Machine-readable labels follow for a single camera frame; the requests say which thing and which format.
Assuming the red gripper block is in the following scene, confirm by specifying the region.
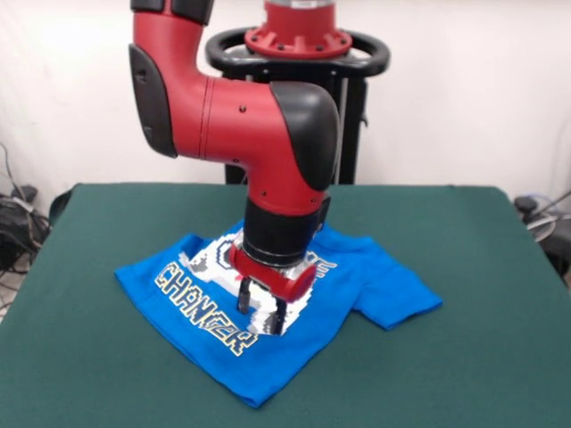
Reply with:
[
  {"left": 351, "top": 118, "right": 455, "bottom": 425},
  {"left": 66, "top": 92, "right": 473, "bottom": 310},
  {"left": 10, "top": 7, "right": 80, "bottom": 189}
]
[{"left": 229, "top": 247, "right": 319, "bottom": 336}]

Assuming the black cable tangle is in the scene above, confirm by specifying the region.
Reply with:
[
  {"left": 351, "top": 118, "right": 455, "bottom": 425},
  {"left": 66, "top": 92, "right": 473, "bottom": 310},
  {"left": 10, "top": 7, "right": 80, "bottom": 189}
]
[{"left": 0, "top": 142, "right": 54, "bottom": 313}]

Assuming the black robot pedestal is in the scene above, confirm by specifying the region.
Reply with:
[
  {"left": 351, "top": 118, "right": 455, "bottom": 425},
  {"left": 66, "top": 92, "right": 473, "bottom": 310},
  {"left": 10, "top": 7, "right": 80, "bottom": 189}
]
[{"left": 204, "top": 27, "right": 393, "bottom": 185}]

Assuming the dark green table cloth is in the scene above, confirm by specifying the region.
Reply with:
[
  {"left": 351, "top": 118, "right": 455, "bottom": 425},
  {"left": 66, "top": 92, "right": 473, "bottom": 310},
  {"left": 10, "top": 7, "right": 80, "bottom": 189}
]
[{"left": 0, "top": 182, "right": 571, "bottom": 428}]

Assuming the blue printed T-shirt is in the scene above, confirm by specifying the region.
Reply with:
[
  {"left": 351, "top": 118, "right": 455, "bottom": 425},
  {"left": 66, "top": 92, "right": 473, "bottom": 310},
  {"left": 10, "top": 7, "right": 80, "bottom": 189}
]
[{"left": 114, "top": 220, "right": 444, "bottom": 410}]

